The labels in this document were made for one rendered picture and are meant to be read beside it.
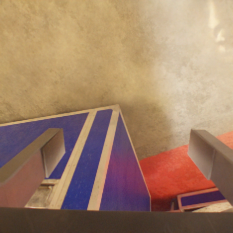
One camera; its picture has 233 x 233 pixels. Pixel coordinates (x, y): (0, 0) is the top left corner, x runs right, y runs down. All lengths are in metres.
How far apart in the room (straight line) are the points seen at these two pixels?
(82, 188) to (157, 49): 0.70
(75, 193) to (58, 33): 0.75
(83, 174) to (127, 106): 0.58
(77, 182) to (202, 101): 0.82
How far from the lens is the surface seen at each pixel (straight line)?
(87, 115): 0.87
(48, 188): 0.67
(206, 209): 1.98
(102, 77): 0.98
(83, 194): 0.57
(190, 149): 0.17
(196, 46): 0.92
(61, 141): 0.16
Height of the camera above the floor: 0.85
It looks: 49 degrees down
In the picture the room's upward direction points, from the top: 168 degrees counter-clockwise
